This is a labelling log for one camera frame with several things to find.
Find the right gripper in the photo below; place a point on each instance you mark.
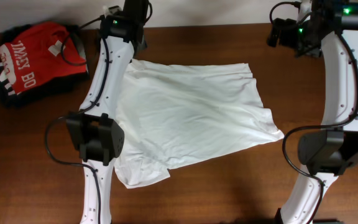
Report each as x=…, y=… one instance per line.
x=288, y=27

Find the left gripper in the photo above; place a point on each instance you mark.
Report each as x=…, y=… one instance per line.
x=145, y=46

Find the grey folded garment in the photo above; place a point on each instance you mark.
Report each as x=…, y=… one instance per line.
x=80, y=49

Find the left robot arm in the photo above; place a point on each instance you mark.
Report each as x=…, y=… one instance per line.
x=94, y=131

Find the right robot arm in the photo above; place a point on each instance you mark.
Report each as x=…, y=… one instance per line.
x=326, y=150

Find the red folded t-shirt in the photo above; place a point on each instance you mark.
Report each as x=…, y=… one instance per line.
x=37, y=55

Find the black folded t-shirt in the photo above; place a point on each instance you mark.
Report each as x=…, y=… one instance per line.
x=53, y=87

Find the white t-shirt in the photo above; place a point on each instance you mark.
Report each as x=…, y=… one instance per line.
x=179, y=115

